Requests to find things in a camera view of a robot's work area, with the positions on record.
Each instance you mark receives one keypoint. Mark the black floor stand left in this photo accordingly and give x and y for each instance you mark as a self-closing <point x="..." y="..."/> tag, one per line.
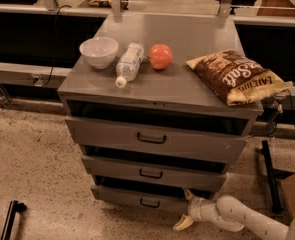
<point x="14" y="208"/>

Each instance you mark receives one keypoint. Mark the grey top drawer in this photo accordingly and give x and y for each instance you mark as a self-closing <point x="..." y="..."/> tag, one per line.
<point x="156" y="140"/>

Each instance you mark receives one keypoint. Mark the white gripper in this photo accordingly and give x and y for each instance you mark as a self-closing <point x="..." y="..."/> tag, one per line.
<point x="196" y="208"/>

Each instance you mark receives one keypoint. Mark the brown yellow chip bag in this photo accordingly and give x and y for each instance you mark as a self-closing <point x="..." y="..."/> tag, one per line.
<point x="236" y="79"/>

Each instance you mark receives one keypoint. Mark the grey middle drawer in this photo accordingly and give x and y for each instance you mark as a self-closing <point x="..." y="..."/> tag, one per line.
<point x="153" y="173"/>

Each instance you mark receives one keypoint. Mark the grey drawer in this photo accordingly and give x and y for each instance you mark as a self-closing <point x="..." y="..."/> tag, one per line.
<point x="156" y="140"/>
<point x="153" y="173"/>
<point x="150" y="194"/>

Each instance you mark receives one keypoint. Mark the grey metal drawer cabinet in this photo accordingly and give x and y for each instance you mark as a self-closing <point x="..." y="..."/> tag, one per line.
<point x="173" y="98"/>

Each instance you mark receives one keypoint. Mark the white bowl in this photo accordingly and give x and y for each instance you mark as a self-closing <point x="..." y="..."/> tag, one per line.
<point x="99" y="52"/>

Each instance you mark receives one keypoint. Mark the black floor stand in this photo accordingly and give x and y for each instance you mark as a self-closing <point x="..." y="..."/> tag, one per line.
<point x="272" y="176"/>
<point x="14" y="208"/>

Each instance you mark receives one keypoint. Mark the black floor stand right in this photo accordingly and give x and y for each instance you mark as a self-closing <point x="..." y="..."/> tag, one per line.
<point x="272" y="176"/>

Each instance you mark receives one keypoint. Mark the clear plastic water bottle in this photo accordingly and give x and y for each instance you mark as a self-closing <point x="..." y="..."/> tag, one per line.
<point x="129" y="64"/>

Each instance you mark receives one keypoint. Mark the red apple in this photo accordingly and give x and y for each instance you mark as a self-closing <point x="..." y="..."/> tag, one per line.
<point x="160" y="56"/>

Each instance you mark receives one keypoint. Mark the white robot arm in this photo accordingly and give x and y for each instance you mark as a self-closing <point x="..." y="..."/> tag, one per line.
<point x="230" y="214"/>

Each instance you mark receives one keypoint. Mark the grey bottom drawer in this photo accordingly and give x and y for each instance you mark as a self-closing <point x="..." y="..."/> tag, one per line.
<point x="150" y="194"/>

